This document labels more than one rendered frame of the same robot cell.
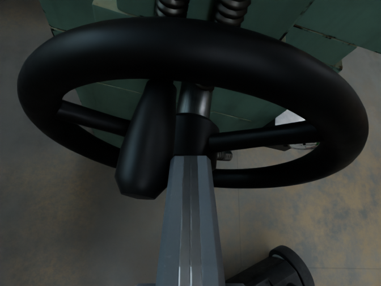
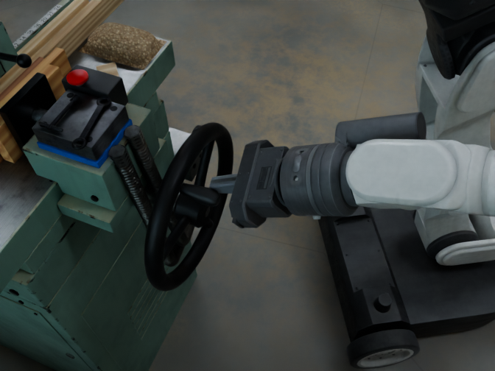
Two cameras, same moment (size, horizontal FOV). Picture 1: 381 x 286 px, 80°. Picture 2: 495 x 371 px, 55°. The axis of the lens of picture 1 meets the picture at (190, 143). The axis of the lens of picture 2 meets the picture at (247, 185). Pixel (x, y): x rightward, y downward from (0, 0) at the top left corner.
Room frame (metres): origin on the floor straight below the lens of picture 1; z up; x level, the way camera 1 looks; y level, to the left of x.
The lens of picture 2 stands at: (-0.31, 0.22, 1.47)
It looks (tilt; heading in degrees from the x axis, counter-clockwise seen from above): 53 degrees down; 319
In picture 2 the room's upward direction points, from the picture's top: straight up
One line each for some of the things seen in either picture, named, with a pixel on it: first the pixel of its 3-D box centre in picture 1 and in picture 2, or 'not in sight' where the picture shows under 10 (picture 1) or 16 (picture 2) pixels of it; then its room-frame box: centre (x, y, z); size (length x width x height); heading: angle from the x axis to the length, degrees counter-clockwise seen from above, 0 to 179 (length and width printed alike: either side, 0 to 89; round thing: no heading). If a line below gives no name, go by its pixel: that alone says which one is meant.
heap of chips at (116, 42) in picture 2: not in sight; (121, 37); (0.42, -0.09, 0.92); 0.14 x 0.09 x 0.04; 27
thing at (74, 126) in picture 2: not in sight; (87, 112); (0.21, 0.08, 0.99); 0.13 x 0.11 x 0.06; 117
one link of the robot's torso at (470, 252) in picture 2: not in sight; (460, 227); (-0.16, -0.73, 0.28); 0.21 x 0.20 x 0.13; 57
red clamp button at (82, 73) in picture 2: not in sight; (77, 76); (0.25, 0.06, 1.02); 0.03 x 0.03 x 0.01
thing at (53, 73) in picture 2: not in sight; (32, 112); (0.32, 0.13, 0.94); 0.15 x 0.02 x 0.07; 117
